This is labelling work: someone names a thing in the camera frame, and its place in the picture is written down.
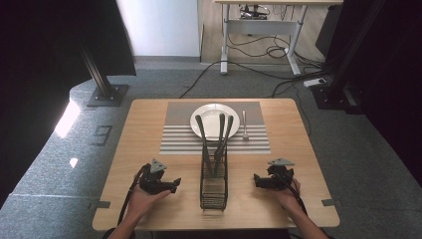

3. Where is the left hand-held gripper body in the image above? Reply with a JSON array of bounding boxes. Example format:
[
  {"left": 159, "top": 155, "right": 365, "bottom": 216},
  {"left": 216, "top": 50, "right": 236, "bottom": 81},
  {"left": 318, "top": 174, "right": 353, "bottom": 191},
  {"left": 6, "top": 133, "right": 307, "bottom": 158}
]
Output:
[{"left": 138, "top": 158, "right": 172, "bottom": 195}]

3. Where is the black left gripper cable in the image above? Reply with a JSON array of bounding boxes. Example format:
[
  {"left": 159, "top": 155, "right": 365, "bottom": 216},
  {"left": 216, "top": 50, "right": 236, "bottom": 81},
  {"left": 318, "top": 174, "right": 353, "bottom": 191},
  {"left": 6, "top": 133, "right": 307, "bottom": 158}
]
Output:
[{"left": 116, "top": 163, "right": 148, "bottom": 227}]

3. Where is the white power strip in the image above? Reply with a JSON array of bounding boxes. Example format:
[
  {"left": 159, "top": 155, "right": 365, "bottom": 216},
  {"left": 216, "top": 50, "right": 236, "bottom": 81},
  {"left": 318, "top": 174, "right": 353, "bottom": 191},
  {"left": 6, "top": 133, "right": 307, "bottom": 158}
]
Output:
[{"left": 303, "top": 77, "right": 328, "bottom": 89}]

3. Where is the person's left hand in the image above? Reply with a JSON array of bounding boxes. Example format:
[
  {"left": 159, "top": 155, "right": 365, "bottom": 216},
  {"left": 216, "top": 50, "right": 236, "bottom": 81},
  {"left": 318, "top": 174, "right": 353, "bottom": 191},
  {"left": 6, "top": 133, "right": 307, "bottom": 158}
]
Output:
[{"left": 126, "top": 184, "right": 172, "bottom": 221}]

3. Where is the silver fork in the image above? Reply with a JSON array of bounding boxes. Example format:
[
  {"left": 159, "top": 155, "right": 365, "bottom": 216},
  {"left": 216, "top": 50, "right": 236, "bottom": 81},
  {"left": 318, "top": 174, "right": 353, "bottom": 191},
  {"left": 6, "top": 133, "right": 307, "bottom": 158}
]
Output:
[{"left": 241, "top": 110, "right": 250, "bottom": 140}]

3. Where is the black wire cutlery holder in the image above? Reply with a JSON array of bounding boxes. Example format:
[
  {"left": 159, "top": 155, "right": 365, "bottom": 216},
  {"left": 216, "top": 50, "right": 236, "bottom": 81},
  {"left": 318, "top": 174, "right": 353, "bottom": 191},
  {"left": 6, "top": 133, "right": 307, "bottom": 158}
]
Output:
[{"left": 199, "top": 140, "right": 229, "bottom": 212}]

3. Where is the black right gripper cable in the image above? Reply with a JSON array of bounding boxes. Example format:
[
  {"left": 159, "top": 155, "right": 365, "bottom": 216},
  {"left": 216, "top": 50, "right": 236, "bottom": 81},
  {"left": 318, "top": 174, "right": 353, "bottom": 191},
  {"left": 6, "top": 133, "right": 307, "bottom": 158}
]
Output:
[{"left": 278, "top": 171, "right": 309, "bottom": 216}]

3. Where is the black floor cable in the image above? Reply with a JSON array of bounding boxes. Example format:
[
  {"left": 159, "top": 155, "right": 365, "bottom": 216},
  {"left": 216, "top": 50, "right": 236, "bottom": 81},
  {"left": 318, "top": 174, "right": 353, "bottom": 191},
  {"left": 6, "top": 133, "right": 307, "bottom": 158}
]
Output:
[{"left": 178, "top": 60, "right": 223, "bottom": 100}]

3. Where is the black curtain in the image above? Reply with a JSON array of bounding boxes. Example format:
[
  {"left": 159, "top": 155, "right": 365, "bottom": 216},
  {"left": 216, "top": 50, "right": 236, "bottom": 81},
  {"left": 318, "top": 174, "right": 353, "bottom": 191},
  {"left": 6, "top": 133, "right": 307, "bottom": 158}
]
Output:
[
  {"left": 0, "top": 0, "right": 137, "bottom": 208},
  {"left": 315, "top": 0, "right": 422, "bottom": 187}
]

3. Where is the white height-adjustable desk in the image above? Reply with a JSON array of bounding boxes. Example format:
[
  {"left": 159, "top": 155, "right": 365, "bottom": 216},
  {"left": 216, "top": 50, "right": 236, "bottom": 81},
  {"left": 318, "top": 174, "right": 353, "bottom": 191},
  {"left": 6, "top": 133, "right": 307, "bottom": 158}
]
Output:
[{"left": 213, "top": 0, "right": 344, "bottom": 77}]

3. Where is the grey floor outlet cover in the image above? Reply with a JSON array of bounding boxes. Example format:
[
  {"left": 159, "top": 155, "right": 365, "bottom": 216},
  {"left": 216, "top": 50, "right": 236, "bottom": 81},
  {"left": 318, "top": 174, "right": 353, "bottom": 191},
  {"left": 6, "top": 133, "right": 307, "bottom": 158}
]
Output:
[{"left": 92, "top": 124, "right": 113, "bottom": 147}]

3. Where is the white round plate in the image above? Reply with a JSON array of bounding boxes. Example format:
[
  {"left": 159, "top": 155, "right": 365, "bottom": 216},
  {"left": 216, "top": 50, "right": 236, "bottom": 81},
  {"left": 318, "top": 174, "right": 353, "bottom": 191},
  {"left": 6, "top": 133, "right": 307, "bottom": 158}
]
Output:
[{"left": 189, "top": 103, "right": 241, "bottom": 141}]

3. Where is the cable tray under desk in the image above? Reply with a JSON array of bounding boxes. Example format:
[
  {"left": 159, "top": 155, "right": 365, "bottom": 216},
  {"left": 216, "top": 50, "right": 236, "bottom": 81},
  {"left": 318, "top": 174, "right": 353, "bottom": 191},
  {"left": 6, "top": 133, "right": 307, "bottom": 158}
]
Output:
[{"left": 238, "top": 3, "right": 271, "bottom": 21}]

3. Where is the white wall panel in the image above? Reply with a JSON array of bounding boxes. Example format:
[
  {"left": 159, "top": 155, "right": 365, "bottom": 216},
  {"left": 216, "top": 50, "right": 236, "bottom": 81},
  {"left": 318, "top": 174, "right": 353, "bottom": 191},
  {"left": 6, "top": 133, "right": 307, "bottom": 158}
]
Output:
[{"left": 115, "top": 0, "right": 202, "bottom": 58}]

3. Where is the black metal stand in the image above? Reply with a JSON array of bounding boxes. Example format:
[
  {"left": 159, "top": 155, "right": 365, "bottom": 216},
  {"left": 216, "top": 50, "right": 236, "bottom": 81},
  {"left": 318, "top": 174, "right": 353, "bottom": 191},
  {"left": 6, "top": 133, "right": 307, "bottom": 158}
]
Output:
[
  {"left": 311, "top": 0, "right": 387, "bottom": 116},
  {"left": 79, "top": 41, "right": 129, "bottom": 108}
]

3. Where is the dark grey handled utensil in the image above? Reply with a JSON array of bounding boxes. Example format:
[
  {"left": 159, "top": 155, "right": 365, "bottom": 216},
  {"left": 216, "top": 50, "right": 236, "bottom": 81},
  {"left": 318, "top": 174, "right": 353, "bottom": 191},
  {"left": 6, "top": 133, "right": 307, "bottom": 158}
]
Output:
[
  {"left": 213, "top": 113, "right": 226, "bottom": 175},
  {"left": 215, "top": 115, "right": 235, "bottom": 163},
  {"left": 194, "top": 114, "right": 214, "bottom": 175}
]

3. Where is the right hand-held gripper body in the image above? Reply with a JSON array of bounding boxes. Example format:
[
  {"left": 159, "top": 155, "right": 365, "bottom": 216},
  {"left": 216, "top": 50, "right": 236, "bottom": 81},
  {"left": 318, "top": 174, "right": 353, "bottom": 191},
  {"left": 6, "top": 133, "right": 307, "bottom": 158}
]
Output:
[{"left": 267, "top": 157, "right": 296, "bottom": 191}]

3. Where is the bundle of black floor cables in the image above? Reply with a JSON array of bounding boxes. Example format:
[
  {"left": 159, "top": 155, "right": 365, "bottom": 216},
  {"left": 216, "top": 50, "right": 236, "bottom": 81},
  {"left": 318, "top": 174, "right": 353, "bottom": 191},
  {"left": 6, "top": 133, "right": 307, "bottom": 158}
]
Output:
[{"left": 226, "top": 32, "right": 334, "bottom": 100}]

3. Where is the person's right hand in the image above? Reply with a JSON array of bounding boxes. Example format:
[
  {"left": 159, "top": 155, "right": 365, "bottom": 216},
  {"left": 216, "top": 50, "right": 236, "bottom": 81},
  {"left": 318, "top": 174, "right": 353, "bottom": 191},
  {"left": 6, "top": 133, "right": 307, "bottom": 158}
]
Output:
[{"left": 271, "top": 178, "right": 306, "bottom": 214}]

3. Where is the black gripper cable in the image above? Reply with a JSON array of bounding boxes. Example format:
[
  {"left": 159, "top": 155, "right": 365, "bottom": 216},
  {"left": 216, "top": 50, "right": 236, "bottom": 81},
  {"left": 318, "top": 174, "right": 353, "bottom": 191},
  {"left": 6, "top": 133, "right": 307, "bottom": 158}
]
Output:
[
  {"left": 278, "top": 171, "right": 309, "bottom": 216},
  {"left": 116, "top": 163, "right": 148, "bottom": 227}
]

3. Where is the grey striped placemat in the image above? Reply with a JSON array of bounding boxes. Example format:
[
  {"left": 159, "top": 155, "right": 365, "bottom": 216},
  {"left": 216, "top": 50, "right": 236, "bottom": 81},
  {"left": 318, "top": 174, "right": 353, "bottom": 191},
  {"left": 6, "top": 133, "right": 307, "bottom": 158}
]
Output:
[{"left": 159, "top": 101, "right": 272, "bottom": 156}]

